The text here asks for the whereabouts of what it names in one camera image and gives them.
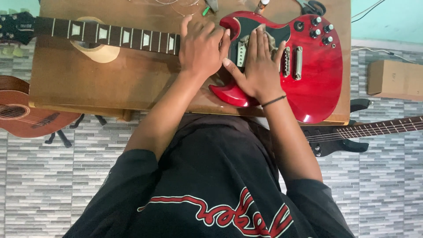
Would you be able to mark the person's left hand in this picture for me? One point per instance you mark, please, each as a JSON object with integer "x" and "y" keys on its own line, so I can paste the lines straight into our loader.
{"x": 198, "y": 53}

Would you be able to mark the person's right hand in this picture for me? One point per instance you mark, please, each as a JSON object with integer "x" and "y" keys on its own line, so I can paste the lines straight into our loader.
{"x": 261, "y": 76}

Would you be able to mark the grey polishing cloth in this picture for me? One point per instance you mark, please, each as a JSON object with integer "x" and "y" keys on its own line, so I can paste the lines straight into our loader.
{"x": 272, "y": 41}

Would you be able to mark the red electric guitar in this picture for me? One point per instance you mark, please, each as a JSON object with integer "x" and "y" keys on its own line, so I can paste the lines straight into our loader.
{"x": 314, "y": 79}

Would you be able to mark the black wristband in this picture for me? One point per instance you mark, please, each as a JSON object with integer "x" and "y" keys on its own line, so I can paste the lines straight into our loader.
{"x": 274, "y": 100}

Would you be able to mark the orange tube with white cap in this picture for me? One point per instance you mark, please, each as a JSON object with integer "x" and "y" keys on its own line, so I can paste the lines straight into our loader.
{"x": 261, "y": 6}

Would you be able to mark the black bass guitar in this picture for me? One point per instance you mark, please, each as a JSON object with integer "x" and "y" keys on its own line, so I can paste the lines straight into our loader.
{"x": 333, "y": 142}

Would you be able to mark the black shirt with red print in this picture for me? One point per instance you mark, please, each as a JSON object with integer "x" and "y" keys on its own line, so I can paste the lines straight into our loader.
{"x": 211, "y": 185}

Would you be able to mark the brown cardboard box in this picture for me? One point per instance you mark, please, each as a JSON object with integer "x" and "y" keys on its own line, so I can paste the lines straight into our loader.
{"x": 396, "y": 79}

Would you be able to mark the black guitar stand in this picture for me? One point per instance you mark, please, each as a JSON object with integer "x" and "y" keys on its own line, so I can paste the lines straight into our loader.
{"x": 62, "y": 137}

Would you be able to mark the brown acoustic guitar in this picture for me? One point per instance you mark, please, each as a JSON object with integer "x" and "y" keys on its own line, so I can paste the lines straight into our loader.
{"x": 23, "y": 119}

